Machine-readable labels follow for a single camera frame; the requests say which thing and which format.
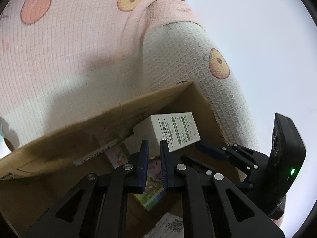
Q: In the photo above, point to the brown cardboard box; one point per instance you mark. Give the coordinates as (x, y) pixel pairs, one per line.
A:
(36, 175)

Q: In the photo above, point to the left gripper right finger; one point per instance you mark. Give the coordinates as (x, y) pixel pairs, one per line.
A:
(169, 162)

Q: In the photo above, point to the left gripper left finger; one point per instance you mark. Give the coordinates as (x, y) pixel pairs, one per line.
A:
(137, 177)

